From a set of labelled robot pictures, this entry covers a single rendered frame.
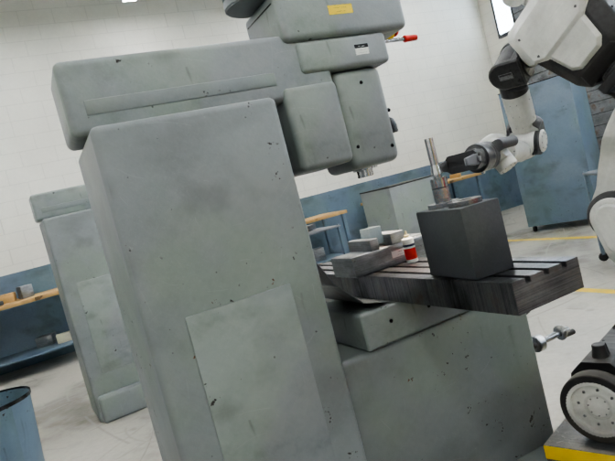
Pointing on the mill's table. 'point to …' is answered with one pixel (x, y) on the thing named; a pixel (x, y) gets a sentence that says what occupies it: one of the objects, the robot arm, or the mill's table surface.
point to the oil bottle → (409, 249)
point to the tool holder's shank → (433, 158)
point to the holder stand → (465, 238)
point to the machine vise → (372, 256)
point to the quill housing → (364, 120)
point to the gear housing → (342, 53)
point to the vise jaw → (392, 237)
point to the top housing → (325, 19)
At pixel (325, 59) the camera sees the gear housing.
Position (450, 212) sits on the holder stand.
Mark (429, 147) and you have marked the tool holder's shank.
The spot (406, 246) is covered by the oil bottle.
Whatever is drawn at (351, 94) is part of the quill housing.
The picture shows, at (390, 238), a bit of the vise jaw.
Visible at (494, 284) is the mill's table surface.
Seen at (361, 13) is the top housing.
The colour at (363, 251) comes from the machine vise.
